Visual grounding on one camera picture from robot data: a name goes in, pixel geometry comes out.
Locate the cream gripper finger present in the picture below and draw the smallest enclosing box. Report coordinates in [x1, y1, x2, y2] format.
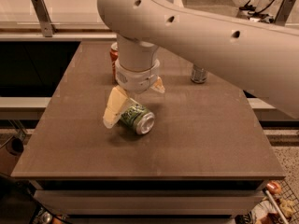
[103, 85, 129, 129]
[151, 77, 165, 93]

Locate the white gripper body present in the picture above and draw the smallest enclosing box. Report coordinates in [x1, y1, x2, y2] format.
[115, 60, 160, 93]

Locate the green soda can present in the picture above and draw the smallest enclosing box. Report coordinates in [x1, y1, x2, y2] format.
[121, 99, 155, 135]

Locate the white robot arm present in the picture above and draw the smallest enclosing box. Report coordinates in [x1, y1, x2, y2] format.
[97, 0, 299, 119]

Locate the slim silver energy can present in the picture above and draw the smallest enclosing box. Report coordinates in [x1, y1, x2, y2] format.
[191, 65, 208, 84]

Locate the red Coca-Cola can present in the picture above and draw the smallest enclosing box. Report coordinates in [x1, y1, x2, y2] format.
[110, 42, 118, 83]

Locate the glass railing panel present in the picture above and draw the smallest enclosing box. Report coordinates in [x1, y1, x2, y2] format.
[0, 21, 116, 42]

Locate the left metal railing bracket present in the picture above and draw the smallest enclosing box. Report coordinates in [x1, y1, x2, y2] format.
[31, 0, 55, 37]

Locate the metal railing bracket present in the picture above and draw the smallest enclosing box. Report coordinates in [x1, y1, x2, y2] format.
[31, 0, 55, 37]
[274, 0, 296, 26]

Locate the right metal railing bracket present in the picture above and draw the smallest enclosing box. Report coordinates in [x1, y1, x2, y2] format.
[274, 0, 296, 26]

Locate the wire basket with items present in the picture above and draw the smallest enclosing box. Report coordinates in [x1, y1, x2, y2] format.
[235, 180, 299, 224]

